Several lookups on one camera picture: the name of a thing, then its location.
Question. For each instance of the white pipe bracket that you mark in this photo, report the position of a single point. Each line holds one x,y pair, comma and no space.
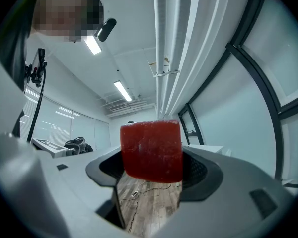
166,73

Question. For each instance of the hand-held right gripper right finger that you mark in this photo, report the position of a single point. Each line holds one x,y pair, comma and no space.
226,207

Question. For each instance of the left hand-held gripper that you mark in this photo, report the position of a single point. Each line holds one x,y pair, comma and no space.
48,146

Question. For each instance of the black head-worn camera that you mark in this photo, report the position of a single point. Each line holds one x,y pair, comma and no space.
106,29

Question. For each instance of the white ceiling pipes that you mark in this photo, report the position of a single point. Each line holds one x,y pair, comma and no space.
178,46

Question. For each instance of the white power strip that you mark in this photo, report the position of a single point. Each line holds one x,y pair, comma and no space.
134,195

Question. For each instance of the person's head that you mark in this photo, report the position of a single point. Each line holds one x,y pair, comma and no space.
64,14

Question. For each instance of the white ceiling air vent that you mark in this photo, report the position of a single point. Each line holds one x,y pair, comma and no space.
118,107

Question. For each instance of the black window frame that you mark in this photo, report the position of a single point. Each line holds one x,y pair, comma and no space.
258,78

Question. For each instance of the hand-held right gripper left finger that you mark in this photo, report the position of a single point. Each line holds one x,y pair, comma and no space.
72,190

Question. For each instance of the long ceiling light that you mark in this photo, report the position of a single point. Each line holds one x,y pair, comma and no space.
123,90
92,44

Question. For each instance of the black bag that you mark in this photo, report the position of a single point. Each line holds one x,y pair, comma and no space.
77,144

